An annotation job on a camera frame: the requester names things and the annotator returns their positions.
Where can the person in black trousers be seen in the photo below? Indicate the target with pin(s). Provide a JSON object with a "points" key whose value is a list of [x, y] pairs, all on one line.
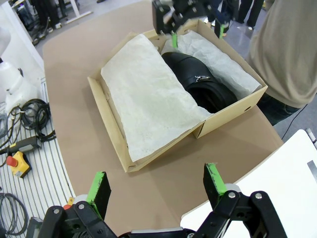
{"points": [[47, 12]]}

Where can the person in beige sweater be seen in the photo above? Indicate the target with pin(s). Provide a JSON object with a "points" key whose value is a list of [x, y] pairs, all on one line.
{"points": [[284, 49]]}

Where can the brown cardboard shoe box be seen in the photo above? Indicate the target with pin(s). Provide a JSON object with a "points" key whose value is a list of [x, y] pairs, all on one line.
{"points": [[230, 116]]}

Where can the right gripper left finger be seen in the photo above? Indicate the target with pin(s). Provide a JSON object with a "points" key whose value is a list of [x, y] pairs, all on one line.
{"points": [[99, 196]]}

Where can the black leather buckle shoe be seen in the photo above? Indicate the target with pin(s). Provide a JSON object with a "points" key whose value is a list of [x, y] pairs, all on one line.
{"points": [[188, 72]]}

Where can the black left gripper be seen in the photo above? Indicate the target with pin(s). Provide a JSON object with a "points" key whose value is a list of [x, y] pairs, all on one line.
{"points": [[188, 10]]}

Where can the white slotted mounting plate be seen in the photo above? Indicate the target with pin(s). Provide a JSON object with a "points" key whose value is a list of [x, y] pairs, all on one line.
{"points": [[44, 178]]}

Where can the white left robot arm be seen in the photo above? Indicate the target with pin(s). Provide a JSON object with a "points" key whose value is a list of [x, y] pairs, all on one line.
{"points": [[15, 84]]}

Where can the grey handheld enabling switch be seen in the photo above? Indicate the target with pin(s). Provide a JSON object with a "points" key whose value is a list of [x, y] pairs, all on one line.
{"points": [[24, 145]]}

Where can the white desk frame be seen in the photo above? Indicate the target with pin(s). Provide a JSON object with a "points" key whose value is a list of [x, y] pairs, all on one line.
{"points": [[74, 11]]}

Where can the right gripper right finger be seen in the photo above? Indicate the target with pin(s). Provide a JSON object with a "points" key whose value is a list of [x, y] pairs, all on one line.
{"points": [[213, 183]]}

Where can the crumpled white tissue paper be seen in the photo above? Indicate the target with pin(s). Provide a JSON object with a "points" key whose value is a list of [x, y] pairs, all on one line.
{"points": [[143, 94]]}

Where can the yellow emergency stop box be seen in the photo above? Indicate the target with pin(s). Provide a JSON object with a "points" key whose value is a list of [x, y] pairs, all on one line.
{"points": [[19, 164]]}

